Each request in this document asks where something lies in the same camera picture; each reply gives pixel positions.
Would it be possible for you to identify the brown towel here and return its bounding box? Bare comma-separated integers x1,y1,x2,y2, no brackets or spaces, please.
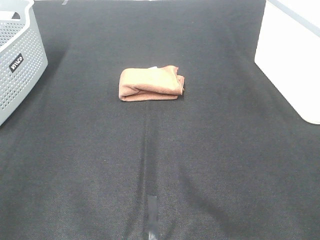
118,65,185,102

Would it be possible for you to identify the black table cloth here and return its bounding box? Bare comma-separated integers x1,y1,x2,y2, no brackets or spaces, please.
0,0,320,240

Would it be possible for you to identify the white woven-pattern storage bin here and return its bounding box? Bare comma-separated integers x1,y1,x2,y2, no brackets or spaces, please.
254,0,320,125

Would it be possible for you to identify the grey perforated laundry basket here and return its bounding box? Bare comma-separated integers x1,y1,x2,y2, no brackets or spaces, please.
0,0,48,123

